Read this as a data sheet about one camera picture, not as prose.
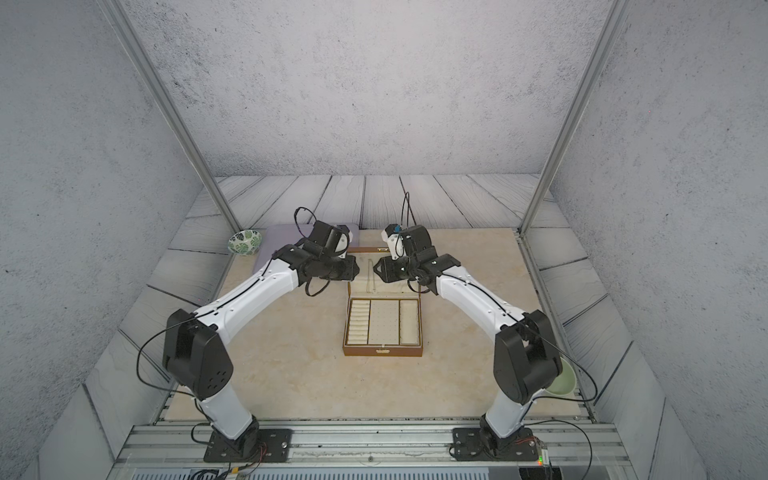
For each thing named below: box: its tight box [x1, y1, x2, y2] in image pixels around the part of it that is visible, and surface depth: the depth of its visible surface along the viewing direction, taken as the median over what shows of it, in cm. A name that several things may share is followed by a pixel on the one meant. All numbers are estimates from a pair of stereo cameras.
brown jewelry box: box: [343, 246, 423, 357], surface depth 91 cm
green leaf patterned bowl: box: [227, 230, 263, 256], surface depth 117 cm
